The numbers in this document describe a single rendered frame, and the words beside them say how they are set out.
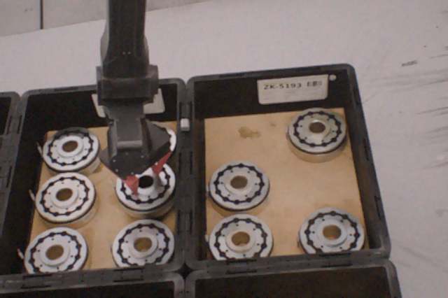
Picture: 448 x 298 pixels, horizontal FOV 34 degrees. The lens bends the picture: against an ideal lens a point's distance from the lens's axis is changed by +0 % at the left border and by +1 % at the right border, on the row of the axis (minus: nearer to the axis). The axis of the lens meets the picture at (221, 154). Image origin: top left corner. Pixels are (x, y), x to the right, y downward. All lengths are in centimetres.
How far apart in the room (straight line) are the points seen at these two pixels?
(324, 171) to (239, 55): 49
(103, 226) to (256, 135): 32
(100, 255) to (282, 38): 73
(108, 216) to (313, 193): 35
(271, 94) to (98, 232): 40
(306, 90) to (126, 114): 42
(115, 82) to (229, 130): 39
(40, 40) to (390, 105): 84
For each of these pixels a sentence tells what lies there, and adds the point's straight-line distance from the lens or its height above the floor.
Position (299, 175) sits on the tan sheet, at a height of 83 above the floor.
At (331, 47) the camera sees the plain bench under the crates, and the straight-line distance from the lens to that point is 169.
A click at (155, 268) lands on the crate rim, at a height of 93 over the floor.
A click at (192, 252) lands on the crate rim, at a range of 108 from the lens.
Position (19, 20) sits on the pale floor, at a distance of 307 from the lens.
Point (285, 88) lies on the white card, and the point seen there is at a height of 89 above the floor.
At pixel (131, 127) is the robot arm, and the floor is 110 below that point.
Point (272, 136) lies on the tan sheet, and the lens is 133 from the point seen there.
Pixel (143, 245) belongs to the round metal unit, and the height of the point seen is 84.
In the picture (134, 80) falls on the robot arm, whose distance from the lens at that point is 101.
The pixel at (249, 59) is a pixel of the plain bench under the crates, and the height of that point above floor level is 70.
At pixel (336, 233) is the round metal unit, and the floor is 84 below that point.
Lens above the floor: 185
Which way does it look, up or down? 51 degrees down
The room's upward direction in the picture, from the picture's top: 8 degrees counter-clockwise
